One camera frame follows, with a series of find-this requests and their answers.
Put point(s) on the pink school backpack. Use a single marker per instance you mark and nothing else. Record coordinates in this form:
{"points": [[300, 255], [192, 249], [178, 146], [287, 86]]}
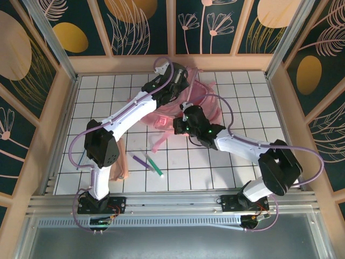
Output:
{"points": [[149, 120]]}

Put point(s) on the peach pencil case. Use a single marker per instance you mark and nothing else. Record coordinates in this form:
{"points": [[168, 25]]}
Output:
{"points": [[124, 170]]}

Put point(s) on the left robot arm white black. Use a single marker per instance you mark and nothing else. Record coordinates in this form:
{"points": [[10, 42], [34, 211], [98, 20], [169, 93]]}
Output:
{"points": [[129, 116]]}

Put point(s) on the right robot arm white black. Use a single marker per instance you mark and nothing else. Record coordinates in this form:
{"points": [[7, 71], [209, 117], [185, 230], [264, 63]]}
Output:
{"points": [[237, 143]]}

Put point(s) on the green pen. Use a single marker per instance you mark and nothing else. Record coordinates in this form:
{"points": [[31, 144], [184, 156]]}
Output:
{"points": [[155, 166]]}

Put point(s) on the purple pen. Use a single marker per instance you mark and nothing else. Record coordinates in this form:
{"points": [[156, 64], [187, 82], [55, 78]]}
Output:
{"points": [[141, 161]]}

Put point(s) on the small controller board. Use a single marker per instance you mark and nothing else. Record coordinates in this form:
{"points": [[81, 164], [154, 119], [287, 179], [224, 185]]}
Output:
{"points": [[252, 221], [101, 221]]}

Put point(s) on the grey metal sheet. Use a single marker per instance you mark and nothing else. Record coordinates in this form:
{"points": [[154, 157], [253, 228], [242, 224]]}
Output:
{"points": [[172, 242]]}

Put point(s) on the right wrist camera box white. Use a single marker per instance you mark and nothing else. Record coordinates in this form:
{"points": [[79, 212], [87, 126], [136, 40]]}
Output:
{"points": [[186, 105]]}

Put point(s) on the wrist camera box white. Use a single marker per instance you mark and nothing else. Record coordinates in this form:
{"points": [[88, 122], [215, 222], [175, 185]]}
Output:
{"points": [[186, 105], [161, 68]]}

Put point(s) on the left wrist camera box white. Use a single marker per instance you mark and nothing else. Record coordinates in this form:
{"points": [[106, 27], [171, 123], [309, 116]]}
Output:
{"points": [[161, 68]]}

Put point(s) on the aluminium mounting rail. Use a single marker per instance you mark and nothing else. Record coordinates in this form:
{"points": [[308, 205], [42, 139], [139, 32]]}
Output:
{"points": [[175, 201]]}

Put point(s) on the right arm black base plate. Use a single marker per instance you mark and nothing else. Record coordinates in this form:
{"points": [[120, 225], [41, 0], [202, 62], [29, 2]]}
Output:
{"points": [[229, 202]]}

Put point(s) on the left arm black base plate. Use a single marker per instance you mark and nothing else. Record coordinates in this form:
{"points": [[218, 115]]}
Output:
{"points": [[118, 205]]}

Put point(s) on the aluminium frame post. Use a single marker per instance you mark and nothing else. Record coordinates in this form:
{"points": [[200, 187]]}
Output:
{"points": [[53, 40], [287, 40]]}

